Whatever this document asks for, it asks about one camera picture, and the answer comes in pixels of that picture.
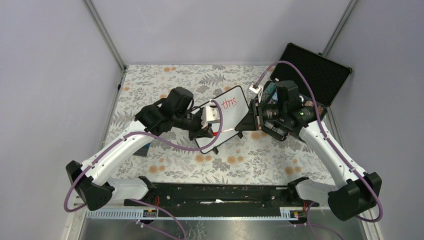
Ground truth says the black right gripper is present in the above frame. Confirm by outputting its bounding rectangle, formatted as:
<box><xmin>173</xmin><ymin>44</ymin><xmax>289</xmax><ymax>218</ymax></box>
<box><xmin>235</xmin><ymin>98</ymin><xmax>287</xmax><ymax>132</ymax></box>

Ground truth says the small white whiteboard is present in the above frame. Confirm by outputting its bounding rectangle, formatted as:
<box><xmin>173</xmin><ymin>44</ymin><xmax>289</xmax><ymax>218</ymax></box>
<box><xmin>192</xmin><ymin>85</ymin><xmax>249</xmax><ymax>154</ymax></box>

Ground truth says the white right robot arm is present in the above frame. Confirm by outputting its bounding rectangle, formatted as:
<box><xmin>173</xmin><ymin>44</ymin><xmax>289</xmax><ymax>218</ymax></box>
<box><xmin>235</xmin><ymin>80</ymin><xmax>383</xmax><ymax>223</ymax></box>

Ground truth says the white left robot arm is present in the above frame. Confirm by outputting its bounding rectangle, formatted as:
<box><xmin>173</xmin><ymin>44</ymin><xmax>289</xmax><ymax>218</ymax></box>
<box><xmin>63</xmin><ymin>87</ymin><xmax>224</xmax><ymax>213</ymax></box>

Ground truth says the floral patterned table mat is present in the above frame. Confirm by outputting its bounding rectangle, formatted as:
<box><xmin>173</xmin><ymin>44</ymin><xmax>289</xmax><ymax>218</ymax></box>
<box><xmin>106</xmin><ymin>65</ymin><xmax>334</xmax><ymax>185</ymax></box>

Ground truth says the teal poker chip stack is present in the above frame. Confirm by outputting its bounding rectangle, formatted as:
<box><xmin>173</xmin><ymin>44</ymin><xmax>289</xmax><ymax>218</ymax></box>
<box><xmin>262</xmin><ymin>81</ymin><xmax>277</xmax><ymax>102</ymax></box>

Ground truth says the grey lego baseplate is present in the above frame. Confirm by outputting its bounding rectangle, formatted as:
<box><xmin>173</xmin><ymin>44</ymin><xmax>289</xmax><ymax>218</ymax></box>
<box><xmin>133</xmin><ymin>145</ymin><xmax>150</xmax><ymax>157</ymax></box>

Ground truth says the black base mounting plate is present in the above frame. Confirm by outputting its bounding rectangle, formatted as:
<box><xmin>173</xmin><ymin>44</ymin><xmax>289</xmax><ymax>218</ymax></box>
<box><xmin>124</xmin><ymin>182</ymin><xmax>311</xmax><ymax>219</ymax></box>

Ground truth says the black poker chip case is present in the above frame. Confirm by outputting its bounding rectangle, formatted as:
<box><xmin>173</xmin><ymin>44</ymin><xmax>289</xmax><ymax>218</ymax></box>
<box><xmin>253</xmin><ymin>42</ymin><xmax>353</xmax><ymax>142</ymax></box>

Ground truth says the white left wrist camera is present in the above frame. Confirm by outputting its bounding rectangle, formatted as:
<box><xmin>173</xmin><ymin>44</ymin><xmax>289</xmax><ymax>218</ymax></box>
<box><xmin>201</xmin><ymin>105</ymin><xmax>220</xmax><ymax>127</ymax></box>

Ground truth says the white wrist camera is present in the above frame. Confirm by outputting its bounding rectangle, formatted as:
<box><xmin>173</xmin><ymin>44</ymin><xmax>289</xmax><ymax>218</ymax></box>
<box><xmin>248</xmin><ymin>82</ymin><xmax>263</xmax><ymax>95</ymax></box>
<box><xmin>201</xmin><ymin>105</ymin><xmax>220</xmax><ymax>127</ymax></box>

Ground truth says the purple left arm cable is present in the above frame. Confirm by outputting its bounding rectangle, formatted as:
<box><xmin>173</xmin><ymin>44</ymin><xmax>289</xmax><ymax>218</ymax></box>
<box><xmin>63</xmin><ymin>99</ymin><xmax>224</xmax><ymax>240</ymax></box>

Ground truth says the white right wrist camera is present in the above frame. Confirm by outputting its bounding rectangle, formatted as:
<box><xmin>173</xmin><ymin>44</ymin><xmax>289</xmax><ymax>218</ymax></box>
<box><xmin>248</xmin><ymin>82</ymin><xmax>263</xmax><ymax>95</ymax></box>

